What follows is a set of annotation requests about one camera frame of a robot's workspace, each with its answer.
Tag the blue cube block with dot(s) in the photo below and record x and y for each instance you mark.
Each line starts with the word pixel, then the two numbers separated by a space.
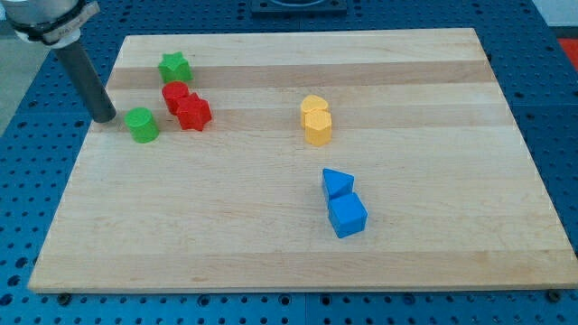
pixel 347 215

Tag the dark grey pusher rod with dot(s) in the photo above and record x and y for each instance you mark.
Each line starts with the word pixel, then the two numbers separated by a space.
pixel 84 77

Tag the red star block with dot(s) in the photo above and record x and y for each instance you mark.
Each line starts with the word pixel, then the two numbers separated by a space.
pixel 193 112

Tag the yellow hexagon block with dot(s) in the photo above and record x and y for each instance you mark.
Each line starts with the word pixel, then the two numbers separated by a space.
pixel 318 127

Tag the blue triangle block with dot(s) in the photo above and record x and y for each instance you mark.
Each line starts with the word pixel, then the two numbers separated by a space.
pixel 336 184

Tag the yellow heart block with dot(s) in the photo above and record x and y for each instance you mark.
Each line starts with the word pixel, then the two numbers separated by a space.
pixel 310 104

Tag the green star block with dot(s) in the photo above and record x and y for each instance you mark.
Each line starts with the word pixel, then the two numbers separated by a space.
pixel 174 67

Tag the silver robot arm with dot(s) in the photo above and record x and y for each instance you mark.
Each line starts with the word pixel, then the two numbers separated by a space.
pixel 57 25

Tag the red cylinder block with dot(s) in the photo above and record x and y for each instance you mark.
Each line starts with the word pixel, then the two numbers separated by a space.
pixel 172 92

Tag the green cylinder block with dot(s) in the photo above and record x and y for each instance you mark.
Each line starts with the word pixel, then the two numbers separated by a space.
pixel 141 125

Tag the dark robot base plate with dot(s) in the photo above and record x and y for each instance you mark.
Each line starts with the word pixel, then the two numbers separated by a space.
pixel 268 7

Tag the light wooden board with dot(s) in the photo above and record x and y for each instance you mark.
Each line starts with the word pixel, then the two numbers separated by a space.
pixel 454 199

